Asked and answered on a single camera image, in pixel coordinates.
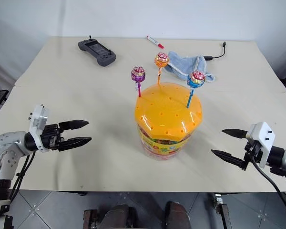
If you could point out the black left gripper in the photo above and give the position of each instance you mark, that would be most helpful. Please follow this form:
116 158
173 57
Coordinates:
51 138

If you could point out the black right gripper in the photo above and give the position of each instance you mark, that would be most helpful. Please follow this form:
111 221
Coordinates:
251 151

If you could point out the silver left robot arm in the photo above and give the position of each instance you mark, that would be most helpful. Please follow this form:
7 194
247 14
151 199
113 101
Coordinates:
7 148

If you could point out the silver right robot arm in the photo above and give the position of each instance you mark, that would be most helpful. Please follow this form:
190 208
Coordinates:
284 162

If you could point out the orange-lidded lollipop display tub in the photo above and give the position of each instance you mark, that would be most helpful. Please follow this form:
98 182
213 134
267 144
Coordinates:
168 120

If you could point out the blue lollipop blue stick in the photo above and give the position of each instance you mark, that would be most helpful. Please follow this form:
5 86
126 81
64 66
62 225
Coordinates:
195 82

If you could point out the purple lollipop pink stick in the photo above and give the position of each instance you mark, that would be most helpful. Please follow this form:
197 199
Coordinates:
138 76

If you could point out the orange lollipop orange stick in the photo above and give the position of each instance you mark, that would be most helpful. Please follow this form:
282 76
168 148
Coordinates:
161 62

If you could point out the metal table caster leg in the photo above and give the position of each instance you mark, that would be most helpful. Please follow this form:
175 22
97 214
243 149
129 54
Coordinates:
221 210

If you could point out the grey handheld game controller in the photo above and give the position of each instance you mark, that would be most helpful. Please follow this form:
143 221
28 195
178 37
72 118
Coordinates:
97 51

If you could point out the dark rounded right foot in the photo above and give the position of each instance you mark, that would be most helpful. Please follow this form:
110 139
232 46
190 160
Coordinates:
177 215

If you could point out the dark rounded foot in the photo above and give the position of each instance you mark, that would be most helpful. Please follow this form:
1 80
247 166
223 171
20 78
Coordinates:
114 217
177 215

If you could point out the light blue towel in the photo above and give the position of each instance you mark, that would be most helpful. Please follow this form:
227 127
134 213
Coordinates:
186 66

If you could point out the dark rounded left foot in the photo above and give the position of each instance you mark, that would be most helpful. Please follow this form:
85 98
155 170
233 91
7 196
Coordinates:
114 217

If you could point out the red and white marker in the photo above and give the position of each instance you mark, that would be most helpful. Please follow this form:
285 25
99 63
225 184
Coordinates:
155 41

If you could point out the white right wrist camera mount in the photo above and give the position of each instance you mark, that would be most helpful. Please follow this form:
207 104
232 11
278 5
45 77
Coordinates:
262 140

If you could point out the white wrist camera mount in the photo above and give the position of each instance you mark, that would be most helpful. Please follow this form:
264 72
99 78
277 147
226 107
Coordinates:
262 140
38 121

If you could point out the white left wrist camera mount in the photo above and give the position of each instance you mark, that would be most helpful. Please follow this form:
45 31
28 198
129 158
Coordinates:
38 121

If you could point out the rusty metal base bracket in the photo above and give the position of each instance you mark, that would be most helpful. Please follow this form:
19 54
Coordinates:
90 218

